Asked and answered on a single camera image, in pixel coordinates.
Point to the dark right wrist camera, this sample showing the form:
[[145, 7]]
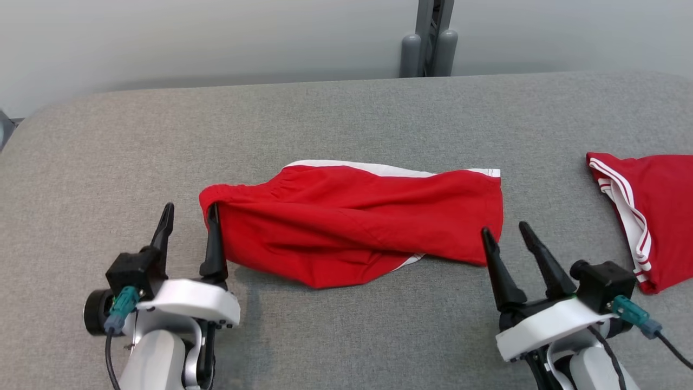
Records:
[[606, 284]]

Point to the red jersey with number print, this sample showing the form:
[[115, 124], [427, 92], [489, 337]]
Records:
[[666, 206]]

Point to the grey metal partition post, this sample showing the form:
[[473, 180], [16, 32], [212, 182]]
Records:
[[425, 32]]

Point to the dark wrist camera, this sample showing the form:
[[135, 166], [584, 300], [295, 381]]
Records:
[[606, 284], [132, 268]]

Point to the red shorts with white stripes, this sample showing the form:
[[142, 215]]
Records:
[[352, 216]]

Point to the grey cylindrical post foot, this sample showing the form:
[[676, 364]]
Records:
[[447, 54], [410, 57]]

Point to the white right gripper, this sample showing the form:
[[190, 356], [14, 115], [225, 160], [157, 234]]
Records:
[[547, 327]]

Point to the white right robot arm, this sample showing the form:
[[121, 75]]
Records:
[[595, 374]]

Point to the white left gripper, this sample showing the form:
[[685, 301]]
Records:
[[189, 300]]

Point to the dark left wrist camera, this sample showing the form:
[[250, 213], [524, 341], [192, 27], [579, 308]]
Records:
[[132, 268]]

